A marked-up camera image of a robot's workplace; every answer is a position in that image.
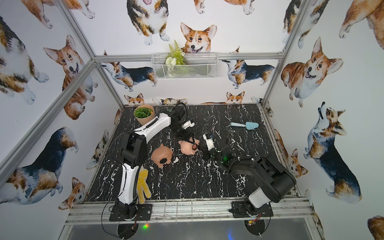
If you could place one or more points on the aluminium front rail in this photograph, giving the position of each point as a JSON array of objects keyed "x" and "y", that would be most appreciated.
[{"x": 188, "y": 210}]

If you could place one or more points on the teal silicone spatula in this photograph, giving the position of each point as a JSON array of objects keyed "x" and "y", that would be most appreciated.
[{"x": 247, "y": 125}]

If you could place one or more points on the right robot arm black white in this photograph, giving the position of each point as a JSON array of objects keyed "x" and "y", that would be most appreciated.
[{"x": 274, "y": 181}]

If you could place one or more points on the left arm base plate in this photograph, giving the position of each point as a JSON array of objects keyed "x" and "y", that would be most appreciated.
[{"x": 139, "y": 213}]

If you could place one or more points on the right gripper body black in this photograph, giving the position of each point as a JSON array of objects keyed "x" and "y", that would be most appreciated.
[{"x": 213, "y": 155}]

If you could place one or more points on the pink pot green plant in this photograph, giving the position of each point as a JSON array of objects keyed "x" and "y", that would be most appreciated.
[{"x": 144, "y": 114}]

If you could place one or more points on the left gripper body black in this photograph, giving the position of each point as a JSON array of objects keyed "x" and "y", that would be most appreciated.
[{"x": 186, "y": 130}]

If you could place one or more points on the white wire wall basket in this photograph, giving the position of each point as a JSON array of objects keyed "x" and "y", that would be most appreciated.
[{"x": 189, "y": 66}]

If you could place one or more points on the yellow work glove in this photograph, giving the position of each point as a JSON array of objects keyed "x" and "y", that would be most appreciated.
[{"x": 143, "y": 189}]

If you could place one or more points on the pink piggy bank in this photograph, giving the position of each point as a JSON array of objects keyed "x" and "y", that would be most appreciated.
[
  {"x": 162, "y": 156},
  {"x": 189, "y": 147}
]

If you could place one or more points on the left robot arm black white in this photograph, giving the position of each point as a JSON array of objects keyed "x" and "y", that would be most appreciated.
[{"x": 133, "y": 151}]

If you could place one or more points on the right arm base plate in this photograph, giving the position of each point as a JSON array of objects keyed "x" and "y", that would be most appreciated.
[{"x": 246, "y": 210}]

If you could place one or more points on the green fern plant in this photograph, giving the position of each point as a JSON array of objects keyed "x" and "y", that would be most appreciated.
[{"x": 175, "y": 61}]

